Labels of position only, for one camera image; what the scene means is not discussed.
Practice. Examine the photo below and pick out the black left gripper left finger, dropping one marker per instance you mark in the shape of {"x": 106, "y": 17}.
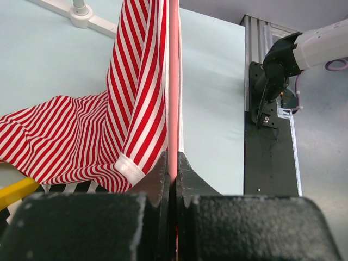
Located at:
{"x": 98, "y": 226}

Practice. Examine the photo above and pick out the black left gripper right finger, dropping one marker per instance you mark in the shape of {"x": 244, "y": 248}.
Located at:
{"x": 212, "y": 226}

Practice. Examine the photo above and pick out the red white striped tank top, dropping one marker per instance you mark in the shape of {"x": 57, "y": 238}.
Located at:
{"x": 111, "y": 140}

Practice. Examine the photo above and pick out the pink wire hanger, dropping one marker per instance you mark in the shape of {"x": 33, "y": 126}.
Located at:
{"x": 173, "y": 120}

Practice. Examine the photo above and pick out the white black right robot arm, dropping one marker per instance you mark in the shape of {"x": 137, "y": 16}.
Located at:
{"x": 289, "y": 57}

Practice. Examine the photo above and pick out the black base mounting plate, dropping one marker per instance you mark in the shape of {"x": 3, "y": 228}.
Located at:
{"x": 269, "y": 167}

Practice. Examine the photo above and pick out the yellow plastic basket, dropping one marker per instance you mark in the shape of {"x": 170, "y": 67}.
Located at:
{"x": 17, "y": 191}

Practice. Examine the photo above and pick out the silver white clothes rack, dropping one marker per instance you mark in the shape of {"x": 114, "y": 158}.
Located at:
{"x": 80, "y": 15}

